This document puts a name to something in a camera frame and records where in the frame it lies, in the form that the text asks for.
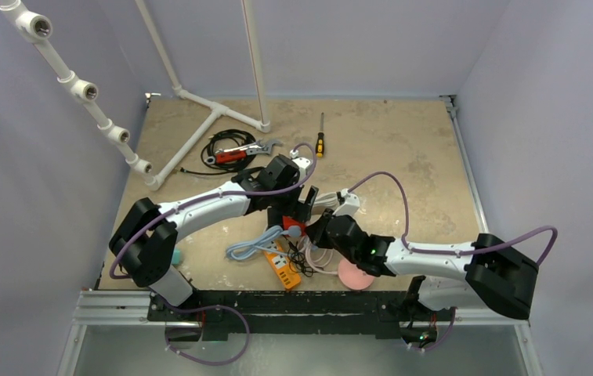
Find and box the red cube socket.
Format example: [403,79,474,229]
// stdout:
[282,215,306,235]

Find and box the grey blue plug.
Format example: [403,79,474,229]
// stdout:
[284,226,302,238]

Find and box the light blue cable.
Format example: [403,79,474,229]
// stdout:
[225,225,287,262]

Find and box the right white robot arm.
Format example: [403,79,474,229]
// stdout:
[305,211,539,320]

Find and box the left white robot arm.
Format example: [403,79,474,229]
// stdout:
[109,154,316,320]

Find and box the yellow black screwdriver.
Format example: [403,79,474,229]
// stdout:
[316,112,325,158]

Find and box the pink round disc charger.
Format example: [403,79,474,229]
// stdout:
[337,258,375,291]

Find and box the orange power strip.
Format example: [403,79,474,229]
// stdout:
[263,240,302,291]

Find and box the teal small block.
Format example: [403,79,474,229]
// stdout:
[171,249,182,265]

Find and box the pink cable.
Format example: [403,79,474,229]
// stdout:
[303,238,342,276]

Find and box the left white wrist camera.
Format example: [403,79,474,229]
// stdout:
[289,150,312,181]

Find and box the thin black wire tangle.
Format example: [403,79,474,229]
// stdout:
[286,240,316,279]

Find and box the red handled adjustable wrench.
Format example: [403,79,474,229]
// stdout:
[204,139,283,165]

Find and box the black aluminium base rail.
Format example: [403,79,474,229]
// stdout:
[74,289,530,341]

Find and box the white PVC pipe frame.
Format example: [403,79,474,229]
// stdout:
[0,0,272,192]

